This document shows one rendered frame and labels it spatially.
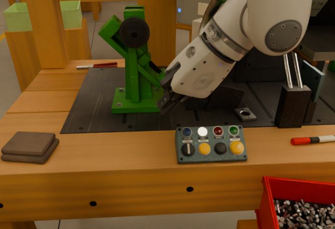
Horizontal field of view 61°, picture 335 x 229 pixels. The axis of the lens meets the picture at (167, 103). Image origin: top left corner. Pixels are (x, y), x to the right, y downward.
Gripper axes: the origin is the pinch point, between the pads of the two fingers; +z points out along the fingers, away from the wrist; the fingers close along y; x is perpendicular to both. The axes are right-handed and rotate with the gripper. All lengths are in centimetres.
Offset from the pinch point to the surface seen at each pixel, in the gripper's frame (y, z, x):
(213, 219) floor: 93, 74, -5
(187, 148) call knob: 6.2, 5.0, -7.2
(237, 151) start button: 14.0, -0.7, -11.5
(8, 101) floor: 37, 190, 171
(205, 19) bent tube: 22.2, -9.5, 28.2
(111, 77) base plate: 13.9, 26.6, 37.2
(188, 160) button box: 6.8, 6.6, -9.2
